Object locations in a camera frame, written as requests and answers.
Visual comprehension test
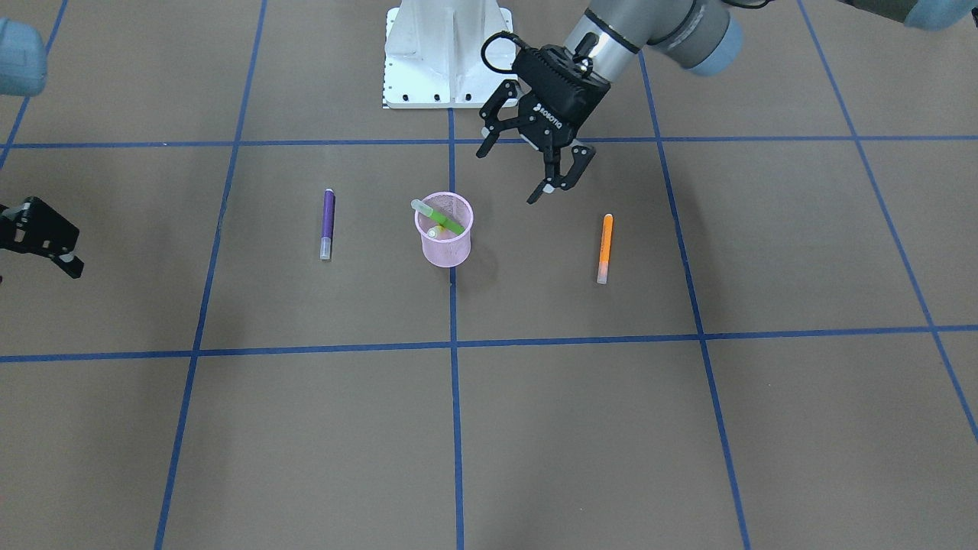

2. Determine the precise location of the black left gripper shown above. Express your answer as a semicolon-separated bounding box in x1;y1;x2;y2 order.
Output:
475;46;612;205

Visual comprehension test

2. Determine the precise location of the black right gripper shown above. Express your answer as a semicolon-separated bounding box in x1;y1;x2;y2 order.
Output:
1;197;85;279

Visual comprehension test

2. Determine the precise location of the orange highlighter pen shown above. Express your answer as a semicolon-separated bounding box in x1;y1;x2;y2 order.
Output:
596;213;614;285

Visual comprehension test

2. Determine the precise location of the green highlighter pen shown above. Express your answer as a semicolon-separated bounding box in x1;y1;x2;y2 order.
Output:
411;199;465;236

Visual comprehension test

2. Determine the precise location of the purple highlighter pen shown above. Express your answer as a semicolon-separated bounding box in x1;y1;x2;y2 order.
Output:
319;188;336;261

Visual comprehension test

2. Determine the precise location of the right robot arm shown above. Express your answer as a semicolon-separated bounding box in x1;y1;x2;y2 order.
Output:
1;18;85;280

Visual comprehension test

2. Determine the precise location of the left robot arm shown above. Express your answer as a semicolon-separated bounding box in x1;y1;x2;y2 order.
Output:
476;1;767;203

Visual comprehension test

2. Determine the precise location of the pink mesh pen holder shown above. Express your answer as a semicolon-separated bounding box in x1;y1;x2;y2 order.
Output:
413;192;474;268

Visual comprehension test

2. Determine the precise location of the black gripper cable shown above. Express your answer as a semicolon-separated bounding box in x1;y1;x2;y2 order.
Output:
480;31;528;76

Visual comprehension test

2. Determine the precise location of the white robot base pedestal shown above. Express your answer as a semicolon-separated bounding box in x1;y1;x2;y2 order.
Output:
382;1;514;109

